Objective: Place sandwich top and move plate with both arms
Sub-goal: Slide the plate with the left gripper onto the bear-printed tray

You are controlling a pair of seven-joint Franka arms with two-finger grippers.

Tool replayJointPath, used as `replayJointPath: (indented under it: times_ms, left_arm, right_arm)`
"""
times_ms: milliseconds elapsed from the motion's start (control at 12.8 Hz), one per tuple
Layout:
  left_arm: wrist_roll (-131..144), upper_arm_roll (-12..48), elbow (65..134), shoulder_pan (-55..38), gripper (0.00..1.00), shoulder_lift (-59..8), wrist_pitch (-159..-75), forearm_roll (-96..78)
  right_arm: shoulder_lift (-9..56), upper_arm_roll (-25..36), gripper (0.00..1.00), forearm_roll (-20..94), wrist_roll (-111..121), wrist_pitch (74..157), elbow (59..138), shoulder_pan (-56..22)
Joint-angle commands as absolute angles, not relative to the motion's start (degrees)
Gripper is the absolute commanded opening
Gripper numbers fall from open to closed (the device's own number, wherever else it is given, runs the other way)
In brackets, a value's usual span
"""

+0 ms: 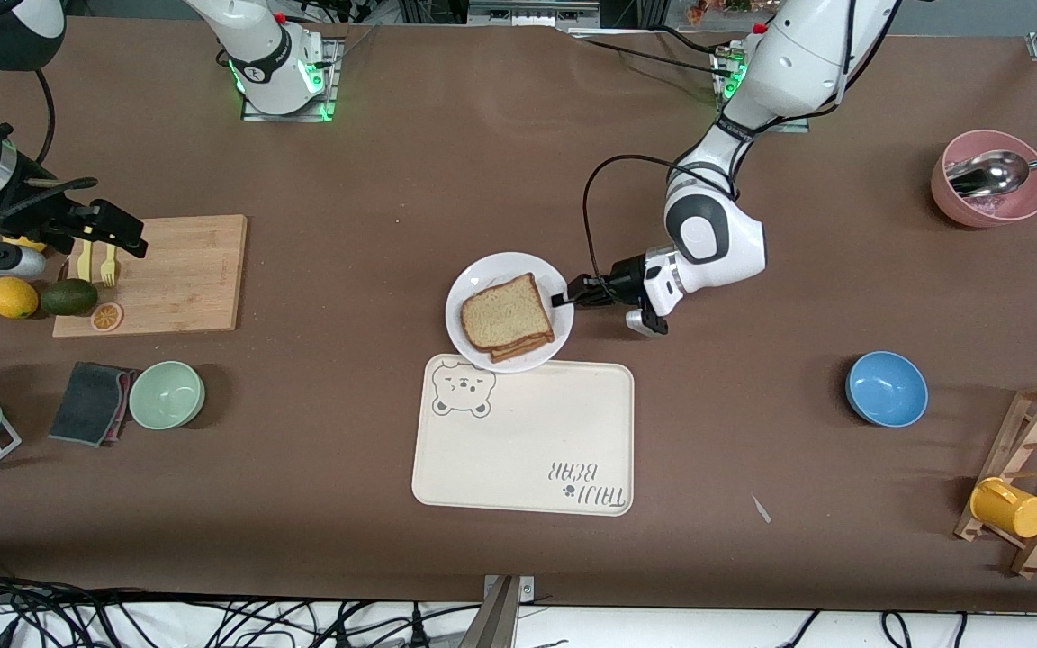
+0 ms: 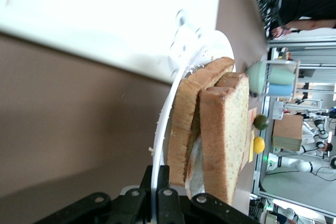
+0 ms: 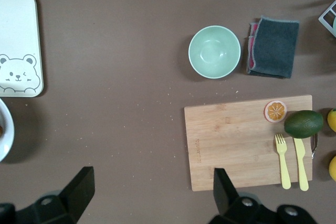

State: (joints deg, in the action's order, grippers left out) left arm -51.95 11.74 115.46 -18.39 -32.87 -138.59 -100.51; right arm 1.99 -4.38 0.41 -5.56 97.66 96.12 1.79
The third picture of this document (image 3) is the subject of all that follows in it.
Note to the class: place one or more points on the white round plate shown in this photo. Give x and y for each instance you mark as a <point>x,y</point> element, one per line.
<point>6,140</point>

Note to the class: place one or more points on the wooden cutting board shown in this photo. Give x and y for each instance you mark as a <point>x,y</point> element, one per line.
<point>231,142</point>

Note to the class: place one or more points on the orange fruit slice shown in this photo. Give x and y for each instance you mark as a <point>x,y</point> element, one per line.
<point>275,111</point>

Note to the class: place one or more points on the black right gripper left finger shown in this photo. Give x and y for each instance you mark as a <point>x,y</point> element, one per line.
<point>76,195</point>

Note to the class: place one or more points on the cream bear print tray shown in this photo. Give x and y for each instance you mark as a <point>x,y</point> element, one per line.
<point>18,30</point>

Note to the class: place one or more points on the yellow plastic knife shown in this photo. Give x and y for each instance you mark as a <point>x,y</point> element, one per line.
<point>301,163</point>

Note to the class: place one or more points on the yellow lemon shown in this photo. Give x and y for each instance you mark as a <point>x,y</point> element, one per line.
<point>333,169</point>
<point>332,120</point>

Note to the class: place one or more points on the green avocado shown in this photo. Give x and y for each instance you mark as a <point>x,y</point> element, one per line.
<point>303,124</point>

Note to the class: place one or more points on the pink folded cloth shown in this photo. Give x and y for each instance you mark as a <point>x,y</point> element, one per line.
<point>251,48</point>

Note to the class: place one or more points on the dark grey folded cloth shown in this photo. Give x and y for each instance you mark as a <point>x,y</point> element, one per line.
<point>275,48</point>

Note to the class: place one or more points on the pale green bowl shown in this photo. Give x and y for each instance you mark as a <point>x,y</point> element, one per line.
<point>214,52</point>

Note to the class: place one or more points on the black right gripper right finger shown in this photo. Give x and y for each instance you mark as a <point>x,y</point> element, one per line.
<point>225,195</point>

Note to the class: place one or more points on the yellow plastic fork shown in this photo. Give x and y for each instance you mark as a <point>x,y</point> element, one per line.
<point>284,161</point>

